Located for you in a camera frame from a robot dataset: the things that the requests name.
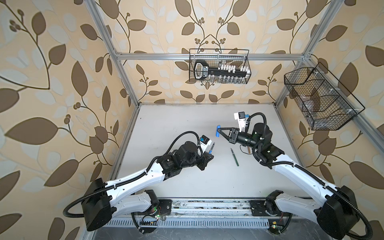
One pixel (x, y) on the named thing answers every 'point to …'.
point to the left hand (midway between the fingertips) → (214, 156)
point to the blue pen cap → (217, 133)
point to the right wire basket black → (323, 106)
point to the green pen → (234, 158)
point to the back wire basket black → (244, 79)
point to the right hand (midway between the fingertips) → (218, 131)
